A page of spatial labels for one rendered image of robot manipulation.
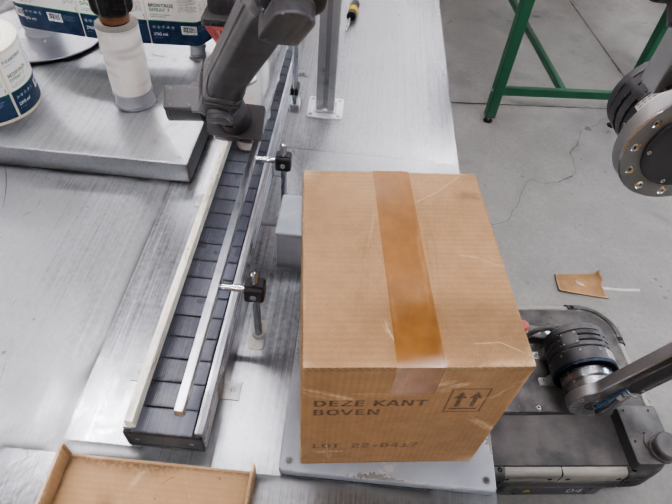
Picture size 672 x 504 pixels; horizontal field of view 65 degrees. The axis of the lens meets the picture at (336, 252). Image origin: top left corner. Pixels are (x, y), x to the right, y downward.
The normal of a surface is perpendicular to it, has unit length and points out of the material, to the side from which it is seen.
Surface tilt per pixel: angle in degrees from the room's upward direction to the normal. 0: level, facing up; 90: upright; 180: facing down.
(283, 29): 130
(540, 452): 0
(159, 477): 0
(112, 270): 0
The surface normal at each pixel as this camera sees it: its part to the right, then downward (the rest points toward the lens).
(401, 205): 0.06, -0.66
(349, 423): 0.04, 0.76
